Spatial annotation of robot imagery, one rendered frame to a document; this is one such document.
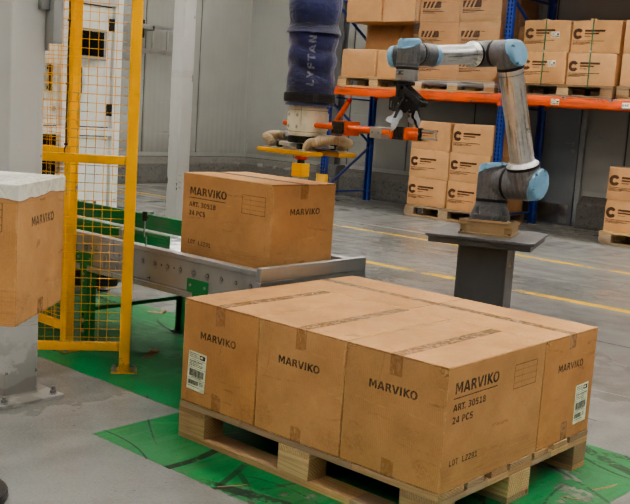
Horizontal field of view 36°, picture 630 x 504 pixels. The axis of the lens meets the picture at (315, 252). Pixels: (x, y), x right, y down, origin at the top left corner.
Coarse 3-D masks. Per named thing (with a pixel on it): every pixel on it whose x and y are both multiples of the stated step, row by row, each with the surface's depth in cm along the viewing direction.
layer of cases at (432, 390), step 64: (192, 320) 365; (256, 320) 342; (320, 320) 342; (384, 320) 349; (448, 320) 356; (512, 320) 364; (192, 384) 367; (256, 384) 345; (320, 384) 324; (384, 384) 306; (448, 384) 290; (512, 384) 319; (576, 384) 356; (320, 448) 326; (384, 448) 307; (448, 448) 295; (512, 448) 326
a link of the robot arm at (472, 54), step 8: (488, 40) 432; (392, 48) 395; (448, 48) 413; (456, 48) 417; (464, 48) 421; (472, 48) 425; (480, 48) 427; (392, 56) 395; (448, 56) 413; (456, 56) 417; (464, 56) 421; (472, 56) 425; (480, 56) 428; (392, 64) 397; (440, 64) 413; (448, 64) 418; (456, 64) 423; (472, 64) 431; (480, 64) 431; (488, 64) 431
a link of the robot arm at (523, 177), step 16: (496, 48) 425; (512, 48) 420; (496, 64) 428; (512, 64) 423; (512, 80) 426; (512, 96) 429; (512, 112) 431; (528, 112) 434; (512, 128) 434; (528, 128) 435; (512, 144) 438; (528, 144) 437; (512, 160) 441; (528, 160) 439; (512, 176) 442; (528, 176) 439; (544, 176) 442; (512, 192) 446; (528, 192) 439; (544, 192) 445
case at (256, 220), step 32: (192, 192) 450; (224, 192) 435; (256, 192) 420; (288, 192) 420; (320, 192) 435; (192, 224) 451; (224, 224) 436; (256, 224) 422; (288, 224) 423; (320, 224) 438; (224, 256) 437; (256, 256) 423; (288, 256) 426; (320, 256) 442
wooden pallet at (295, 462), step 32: (192, 416) 368; (224, 416) 356; (224, 448) 357; (256, 448) 360; (288, 448) 335; (544, 448) 344; (576, 448) 364; (288, 480) 336; (320, 480) 333; (384, 480) 308; (480, 480) 312; (512, 480) 329
